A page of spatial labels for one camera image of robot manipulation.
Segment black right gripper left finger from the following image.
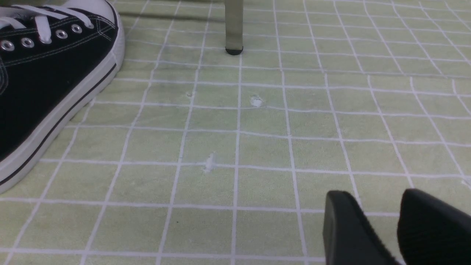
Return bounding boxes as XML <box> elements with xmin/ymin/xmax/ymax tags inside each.
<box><xmin>323</xmin><ymin>191</ymin><xmax>399</xmax><ymax>265</ymax></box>

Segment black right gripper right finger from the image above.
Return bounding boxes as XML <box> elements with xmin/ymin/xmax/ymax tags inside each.
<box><xmin>397</xmin><ymin>188</ymin><xmax>471</xmax><ymax>265</ymax></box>

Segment silver metal shoe rack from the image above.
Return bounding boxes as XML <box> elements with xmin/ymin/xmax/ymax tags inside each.
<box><xmin>224</xmin><ymin>0</ymin><xmax>244</xmax><ymax>56</ymax></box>

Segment green checkered tablecloth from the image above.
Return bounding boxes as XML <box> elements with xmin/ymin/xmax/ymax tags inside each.
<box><xmin>1</xmin><ymin>0</ymin><xmax>471</xmax><ymax>265</ymax></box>

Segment black laced sneaker right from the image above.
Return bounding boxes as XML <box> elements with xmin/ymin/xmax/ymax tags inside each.
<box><xmin>0</xmin><ymin>0</ymin><xmax>125</xmax><ymax>193</ymax></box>

